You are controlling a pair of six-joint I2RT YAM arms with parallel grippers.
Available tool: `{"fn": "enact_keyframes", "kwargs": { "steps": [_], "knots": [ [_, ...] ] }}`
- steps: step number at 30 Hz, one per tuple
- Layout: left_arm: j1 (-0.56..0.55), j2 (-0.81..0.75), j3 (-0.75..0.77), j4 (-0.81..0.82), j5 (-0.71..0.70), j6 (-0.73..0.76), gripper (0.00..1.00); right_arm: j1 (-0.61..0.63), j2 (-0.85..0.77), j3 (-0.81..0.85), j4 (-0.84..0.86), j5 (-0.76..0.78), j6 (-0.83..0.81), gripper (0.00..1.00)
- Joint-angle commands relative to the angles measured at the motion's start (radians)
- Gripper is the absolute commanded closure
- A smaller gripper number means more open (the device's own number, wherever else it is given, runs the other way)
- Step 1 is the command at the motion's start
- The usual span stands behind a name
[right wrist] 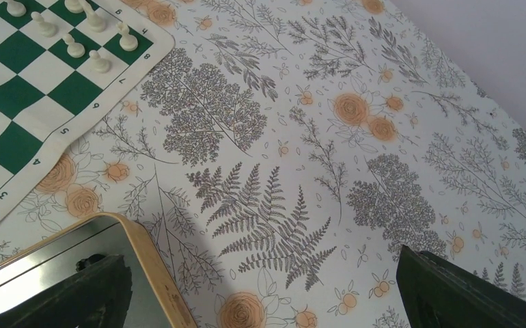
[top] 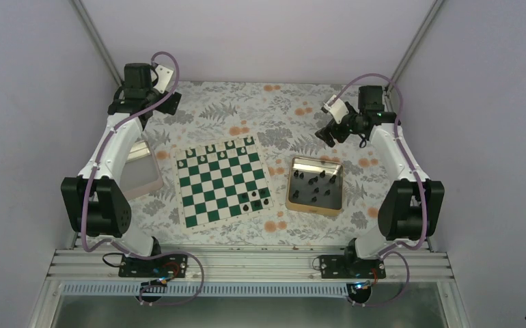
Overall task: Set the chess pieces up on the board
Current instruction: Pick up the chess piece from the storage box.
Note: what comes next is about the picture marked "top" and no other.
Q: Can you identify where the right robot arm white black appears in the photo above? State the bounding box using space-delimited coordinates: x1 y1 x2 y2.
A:
316 85 445 278

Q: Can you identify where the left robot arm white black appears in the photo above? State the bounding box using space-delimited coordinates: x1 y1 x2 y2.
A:
61 61 181 277

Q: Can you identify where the green white chess board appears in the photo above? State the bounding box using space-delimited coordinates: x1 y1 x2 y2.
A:
172 135 278 234

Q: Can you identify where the gold metal tray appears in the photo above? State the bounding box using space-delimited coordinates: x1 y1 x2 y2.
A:
286 156 344 217

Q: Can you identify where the floral patterned table mat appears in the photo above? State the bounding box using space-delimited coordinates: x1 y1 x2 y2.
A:
130 82 391 246

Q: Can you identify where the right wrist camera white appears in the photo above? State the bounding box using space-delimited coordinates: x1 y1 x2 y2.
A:
321 95 349 124

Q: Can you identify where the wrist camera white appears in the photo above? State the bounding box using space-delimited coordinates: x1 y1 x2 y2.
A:
152 64 176 94
321 95 349 124

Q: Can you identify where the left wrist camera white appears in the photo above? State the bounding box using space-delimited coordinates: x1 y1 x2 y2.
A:
152 64 176 94

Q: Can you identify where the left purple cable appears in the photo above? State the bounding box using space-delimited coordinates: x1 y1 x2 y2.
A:
79 51 206 308

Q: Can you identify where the purple cable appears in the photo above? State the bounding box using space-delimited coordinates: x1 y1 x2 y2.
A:
324 73 428 309
79 51 206 308

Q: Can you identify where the aluminium corner post right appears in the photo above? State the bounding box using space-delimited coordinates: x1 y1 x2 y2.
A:
386 0 446 87

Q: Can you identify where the aluminium corner post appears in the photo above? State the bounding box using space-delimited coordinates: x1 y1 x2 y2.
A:
69 0 122 85
386 0 446 87

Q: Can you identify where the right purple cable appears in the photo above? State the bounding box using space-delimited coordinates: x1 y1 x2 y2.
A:
324 73 428 309

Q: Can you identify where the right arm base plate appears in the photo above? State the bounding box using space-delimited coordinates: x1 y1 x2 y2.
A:
318 255 387 279

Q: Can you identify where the aluminium corner post left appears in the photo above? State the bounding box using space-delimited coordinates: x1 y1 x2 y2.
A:
69 0 122 85

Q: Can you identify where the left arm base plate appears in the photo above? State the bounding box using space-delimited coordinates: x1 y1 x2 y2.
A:
118 254 188 279

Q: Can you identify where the aluminium rail frame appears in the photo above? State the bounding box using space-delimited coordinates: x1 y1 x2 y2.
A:
30 245 469 327

